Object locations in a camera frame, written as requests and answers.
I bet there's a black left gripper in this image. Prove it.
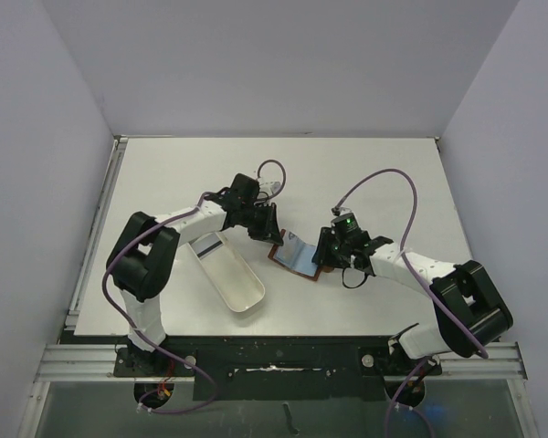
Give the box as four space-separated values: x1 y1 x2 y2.
239 201 282 245

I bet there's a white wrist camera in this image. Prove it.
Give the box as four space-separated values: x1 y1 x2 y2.
332 206 353 217
258 178 281 199

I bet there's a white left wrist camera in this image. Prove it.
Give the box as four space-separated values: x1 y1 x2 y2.
258 178 281 199

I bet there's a white oblong plastic tray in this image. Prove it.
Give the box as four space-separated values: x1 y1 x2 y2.
191 232 266 314

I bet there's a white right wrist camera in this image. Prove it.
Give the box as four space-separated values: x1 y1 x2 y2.
332 206 353 217

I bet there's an aluminium front rail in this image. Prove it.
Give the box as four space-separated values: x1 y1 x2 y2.
35 342 528 382

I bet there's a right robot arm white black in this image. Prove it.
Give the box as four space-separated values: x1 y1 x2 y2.
312 214 513 373

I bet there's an aluminium rail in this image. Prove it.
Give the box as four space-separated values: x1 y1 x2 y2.
35 342 528 382
63 136 129 331

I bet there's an aluminium left side rail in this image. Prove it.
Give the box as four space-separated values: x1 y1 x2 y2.
63 136 129 331

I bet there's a credit card with dark stripe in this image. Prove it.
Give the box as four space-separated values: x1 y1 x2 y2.
190 233 223 259

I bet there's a brown leather card holder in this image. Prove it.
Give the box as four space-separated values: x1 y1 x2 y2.
268 239 333 282

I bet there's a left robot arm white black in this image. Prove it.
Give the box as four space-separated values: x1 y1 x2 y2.
101 173 284 375

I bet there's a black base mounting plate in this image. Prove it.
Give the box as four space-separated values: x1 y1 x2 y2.
57 335 444 402

